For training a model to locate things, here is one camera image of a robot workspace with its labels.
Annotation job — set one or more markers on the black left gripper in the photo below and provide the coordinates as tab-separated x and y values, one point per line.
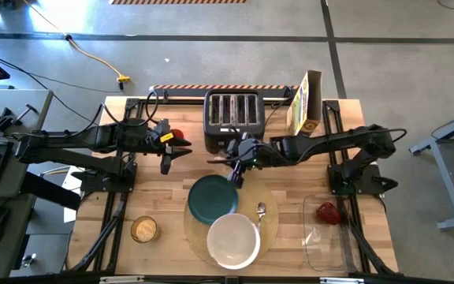
162	144

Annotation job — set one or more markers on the small metal fitting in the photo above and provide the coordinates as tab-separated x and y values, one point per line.
28	260

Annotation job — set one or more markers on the white paper sheet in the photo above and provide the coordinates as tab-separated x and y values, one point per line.
69	215

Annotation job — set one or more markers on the red strawberry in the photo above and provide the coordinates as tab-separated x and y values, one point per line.
328	213

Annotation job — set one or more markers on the grey metal stand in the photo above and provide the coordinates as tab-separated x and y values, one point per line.
443	173

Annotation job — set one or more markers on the black front table rail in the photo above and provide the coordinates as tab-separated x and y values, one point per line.
227	280

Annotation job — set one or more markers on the round woven straw placemat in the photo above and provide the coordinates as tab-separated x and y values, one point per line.
268	221

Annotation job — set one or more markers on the black four-slot toaster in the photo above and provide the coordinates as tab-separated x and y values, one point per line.
231	118

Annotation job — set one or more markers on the metal spoon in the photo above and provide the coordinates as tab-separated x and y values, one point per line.
261	208

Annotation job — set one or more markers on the black desk clamp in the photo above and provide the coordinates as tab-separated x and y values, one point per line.
8	118

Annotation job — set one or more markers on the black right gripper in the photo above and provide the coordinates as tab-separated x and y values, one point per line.
250	154

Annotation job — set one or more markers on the dark green plate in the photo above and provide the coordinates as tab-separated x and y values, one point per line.
211	201

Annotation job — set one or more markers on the black aluminium frame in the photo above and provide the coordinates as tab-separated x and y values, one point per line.
335	114
187	102

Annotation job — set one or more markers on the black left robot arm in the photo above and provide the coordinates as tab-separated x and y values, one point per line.
73	142

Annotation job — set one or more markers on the white ceramic bowl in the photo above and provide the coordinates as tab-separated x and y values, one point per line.
233	241

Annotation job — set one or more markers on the grey desk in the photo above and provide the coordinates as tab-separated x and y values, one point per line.
18	114

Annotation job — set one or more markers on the silver rail bracket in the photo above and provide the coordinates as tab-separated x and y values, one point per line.
341	281
121	279

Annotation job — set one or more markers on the yellow purple cereal box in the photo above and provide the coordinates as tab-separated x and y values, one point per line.
306	114

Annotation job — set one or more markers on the amber drinking glass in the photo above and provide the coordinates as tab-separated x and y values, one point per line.
145	229

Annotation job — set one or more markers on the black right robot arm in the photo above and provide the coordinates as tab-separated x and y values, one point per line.
329	142

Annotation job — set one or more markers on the black flat bar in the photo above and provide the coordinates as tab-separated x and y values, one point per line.
49	191

